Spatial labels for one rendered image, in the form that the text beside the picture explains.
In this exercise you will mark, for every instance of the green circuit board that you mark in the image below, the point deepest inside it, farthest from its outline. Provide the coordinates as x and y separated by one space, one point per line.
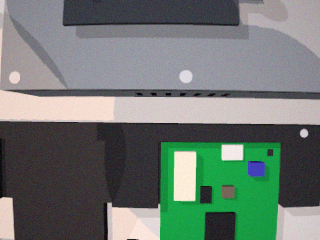
219 191

